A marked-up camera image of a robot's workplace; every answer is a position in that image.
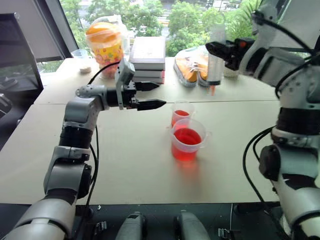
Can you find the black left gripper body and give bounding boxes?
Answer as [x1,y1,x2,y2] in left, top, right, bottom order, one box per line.
[123,81,140,111]

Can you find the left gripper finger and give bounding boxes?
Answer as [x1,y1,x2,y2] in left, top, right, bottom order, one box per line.
[136,99,167,112]
[134,81,160,92]

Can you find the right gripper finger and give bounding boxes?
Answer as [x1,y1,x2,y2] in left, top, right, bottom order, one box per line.
[208,50,235,62]
[205,41,235,52]

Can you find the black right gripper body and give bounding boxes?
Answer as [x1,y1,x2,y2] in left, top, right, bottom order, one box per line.
[224,38,255,71]

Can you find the large clear plastic syringe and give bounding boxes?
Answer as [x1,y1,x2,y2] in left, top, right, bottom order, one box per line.
[206,23,227,97]

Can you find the white ribbed cup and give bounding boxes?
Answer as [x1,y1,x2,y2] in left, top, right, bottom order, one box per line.
[223,65,240,79]

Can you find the small clear measuring cup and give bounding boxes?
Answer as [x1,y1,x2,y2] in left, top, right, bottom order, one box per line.
[170,100,197,127]

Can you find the large clear measuring cup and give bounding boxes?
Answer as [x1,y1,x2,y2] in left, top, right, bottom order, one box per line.
[166,118,213,162]

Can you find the small clear plastic cup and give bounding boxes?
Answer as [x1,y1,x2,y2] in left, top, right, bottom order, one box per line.
[70,48,90,61]

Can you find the thin white box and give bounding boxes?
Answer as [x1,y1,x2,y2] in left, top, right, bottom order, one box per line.
[133,69,166,79]
[131,76,166,85]

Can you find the orange shoes in plastic bag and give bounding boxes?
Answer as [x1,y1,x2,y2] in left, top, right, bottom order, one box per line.
[173,45,214,89]

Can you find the yellow printed tub in bag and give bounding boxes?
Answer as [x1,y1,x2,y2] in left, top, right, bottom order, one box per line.
[84,14,131,79]

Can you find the black computer monitor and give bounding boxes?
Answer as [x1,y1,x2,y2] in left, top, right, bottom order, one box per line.
[0,12,45,95]

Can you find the grey rounded shape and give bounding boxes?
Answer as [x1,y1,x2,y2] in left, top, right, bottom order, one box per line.
[115,211,149,240]
[173,209,211,240]

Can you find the small metal buckle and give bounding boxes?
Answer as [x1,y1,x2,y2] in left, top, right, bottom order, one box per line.
[216,226,233,240]
[93,220,108,236]

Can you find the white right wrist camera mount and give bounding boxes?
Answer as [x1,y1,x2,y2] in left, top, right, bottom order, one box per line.
[238,37,270,77]

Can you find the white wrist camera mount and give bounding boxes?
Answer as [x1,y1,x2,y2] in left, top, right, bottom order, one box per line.
[238,37,270,77]
[114,58,136,110]

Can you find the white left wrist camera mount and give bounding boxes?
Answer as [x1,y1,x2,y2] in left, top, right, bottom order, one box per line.
[114,58,136,110]

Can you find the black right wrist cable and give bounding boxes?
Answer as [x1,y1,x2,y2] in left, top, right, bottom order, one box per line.
[252,10,320,99]

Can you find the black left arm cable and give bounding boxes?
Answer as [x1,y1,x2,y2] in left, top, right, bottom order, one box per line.
[74,61,121,240]

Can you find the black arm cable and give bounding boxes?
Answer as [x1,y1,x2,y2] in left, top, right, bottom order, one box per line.
[74,61,121,240]
[242,125,277,208]

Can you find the dark window frame pillar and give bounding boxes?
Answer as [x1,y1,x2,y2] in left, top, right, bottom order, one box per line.
[34,0,80,63]

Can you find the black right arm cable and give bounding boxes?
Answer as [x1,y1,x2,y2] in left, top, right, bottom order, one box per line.
[242,125,277,208]

